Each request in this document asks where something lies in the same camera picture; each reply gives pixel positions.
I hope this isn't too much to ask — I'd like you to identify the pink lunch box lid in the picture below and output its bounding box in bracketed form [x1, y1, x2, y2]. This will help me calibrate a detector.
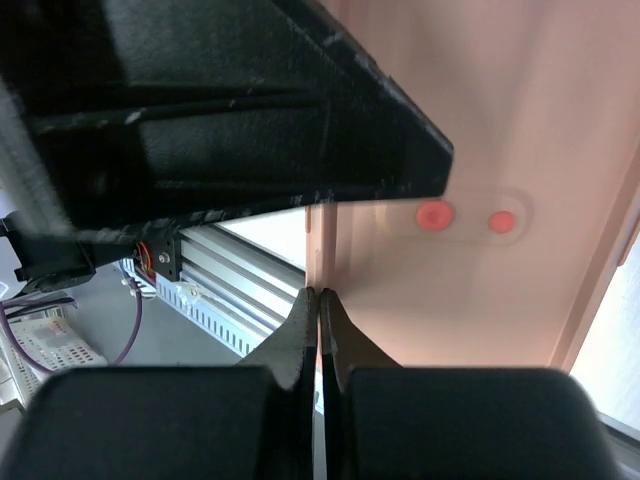
[306, 1, 639, 370]

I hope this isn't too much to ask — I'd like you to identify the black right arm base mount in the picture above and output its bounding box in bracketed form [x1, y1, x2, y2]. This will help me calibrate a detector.
[1, 212, 182, 299]

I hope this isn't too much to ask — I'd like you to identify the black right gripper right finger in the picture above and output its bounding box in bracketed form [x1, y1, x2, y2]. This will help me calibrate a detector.
[319, 289, 625, 479]

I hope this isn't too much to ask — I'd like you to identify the aluminium mounting rail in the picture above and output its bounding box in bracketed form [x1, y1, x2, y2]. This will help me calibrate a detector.
[177, 226, 305, 336]

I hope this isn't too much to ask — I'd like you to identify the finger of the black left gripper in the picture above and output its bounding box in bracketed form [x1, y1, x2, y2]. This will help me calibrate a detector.
[1, 1, 454, 240]

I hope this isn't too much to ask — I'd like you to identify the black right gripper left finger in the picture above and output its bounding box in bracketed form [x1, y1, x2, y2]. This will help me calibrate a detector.
[1, 288, 317, 479]

